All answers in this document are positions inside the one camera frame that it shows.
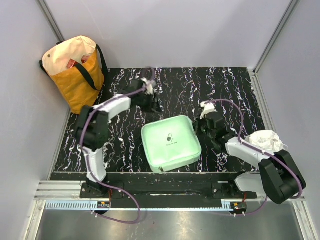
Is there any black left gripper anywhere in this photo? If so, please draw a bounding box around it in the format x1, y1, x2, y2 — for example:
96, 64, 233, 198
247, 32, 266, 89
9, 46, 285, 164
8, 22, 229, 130
137, 92, 163, 114

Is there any mint green medicine case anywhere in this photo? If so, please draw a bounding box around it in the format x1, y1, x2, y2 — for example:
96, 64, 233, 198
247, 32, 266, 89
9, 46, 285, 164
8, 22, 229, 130
141, 115, 202, 174

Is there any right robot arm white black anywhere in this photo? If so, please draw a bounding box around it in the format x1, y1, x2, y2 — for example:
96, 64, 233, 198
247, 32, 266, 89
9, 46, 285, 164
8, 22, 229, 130
193, 111, 306, 205

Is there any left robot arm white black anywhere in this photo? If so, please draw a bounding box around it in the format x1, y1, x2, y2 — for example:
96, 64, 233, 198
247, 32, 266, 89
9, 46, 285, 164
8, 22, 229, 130
74, 77, 162, 198

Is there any white crumpled cloth bag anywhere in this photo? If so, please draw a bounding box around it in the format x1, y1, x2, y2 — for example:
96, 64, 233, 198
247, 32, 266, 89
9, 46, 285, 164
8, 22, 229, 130
245, 130, 289, 153

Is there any orange tote bag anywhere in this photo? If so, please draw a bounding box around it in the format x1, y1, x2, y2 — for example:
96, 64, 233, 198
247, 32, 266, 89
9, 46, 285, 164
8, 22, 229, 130
39, 35, 109, 115

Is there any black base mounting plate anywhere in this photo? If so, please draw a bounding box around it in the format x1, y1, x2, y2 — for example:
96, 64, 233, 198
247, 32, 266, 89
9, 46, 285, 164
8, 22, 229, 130
80, 172, 257, 209

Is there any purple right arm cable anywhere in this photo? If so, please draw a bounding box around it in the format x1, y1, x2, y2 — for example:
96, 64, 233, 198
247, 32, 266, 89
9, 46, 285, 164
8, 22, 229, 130
201, 99, 304, 216

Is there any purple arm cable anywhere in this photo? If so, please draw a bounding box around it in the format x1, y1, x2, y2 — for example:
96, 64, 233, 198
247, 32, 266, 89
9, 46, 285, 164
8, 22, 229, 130
201, 99, 304, 216
81, 66, 156, 223

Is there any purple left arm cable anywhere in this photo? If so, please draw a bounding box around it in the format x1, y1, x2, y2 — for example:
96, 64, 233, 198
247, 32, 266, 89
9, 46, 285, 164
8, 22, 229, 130
81, 66, 156, 223

